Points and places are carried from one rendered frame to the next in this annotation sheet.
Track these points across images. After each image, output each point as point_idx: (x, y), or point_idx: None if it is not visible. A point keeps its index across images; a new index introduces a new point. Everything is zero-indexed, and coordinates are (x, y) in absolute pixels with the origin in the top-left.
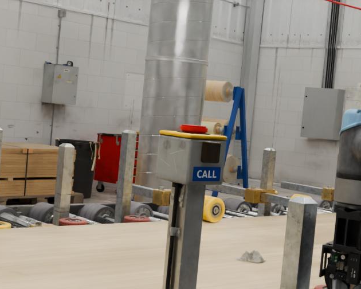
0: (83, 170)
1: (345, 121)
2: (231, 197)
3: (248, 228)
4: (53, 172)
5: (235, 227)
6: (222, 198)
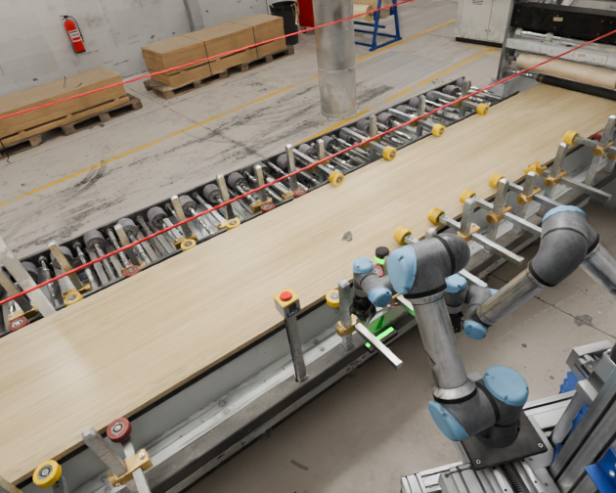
0: (290, 25)
1: (353, 268)
2: (390, 18)
3: (355, 189)
4: (272, 36)
5: (349, 189)
6: (384, 21)
